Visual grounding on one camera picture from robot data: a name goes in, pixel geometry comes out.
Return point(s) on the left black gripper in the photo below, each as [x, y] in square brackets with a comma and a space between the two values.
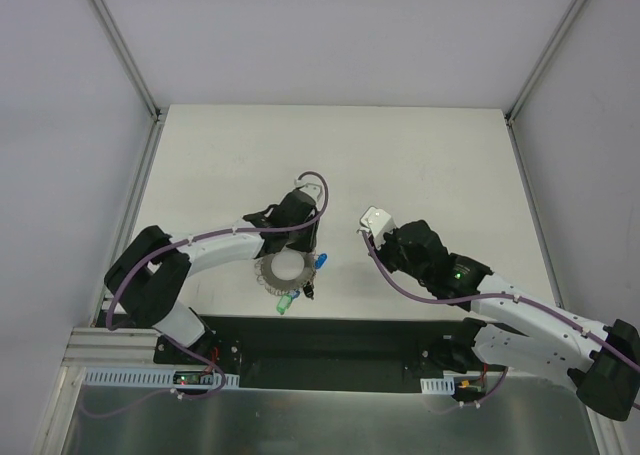
[310, 242]

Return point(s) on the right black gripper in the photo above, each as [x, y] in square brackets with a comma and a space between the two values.
[395, 247]

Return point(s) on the blue key tag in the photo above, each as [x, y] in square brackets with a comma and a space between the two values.
[320, 261]

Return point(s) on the metal key organizer ring disc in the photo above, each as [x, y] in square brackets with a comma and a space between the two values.
[285, 272]

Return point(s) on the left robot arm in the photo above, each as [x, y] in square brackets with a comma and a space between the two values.
[147, 278]

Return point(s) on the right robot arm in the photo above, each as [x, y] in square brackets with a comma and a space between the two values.
[525, 315]

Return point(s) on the black key tag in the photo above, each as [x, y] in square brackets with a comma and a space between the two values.
[309, 290]

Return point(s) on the green key tag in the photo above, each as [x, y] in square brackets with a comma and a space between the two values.
[283, 304]

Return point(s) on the front aluminium extrusion left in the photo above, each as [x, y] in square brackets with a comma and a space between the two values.
[99, 346]

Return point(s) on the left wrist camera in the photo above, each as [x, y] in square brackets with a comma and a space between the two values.
[313, 191]

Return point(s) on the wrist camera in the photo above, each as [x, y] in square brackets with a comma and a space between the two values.
[313, 191]
[376, 223]

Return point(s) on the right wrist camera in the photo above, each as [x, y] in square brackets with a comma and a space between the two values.
[376, 223]

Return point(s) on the right white cable duct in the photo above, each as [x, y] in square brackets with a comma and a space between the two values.
[444, 385]

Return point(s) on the white cable duct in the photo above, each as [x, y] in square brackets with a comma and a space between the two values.
[158, 378]
[444, 385]

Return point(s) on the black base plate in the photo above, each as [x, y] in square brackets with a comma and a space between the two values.
[376, 356]

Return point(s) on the left white cable duct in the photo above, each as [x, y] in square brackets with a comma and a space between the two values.
[158, 378]

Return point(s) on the left aluminium frame rail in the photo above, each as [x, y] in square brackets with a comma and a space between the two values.
[132, 163]

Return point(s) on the aluminium frame rail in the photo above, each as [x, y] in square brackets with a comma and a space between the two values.
[530, 120]
[132, 163]

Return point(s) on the right aluminium frame rail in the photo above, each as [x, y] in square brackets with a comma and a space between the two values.
[530, 120]

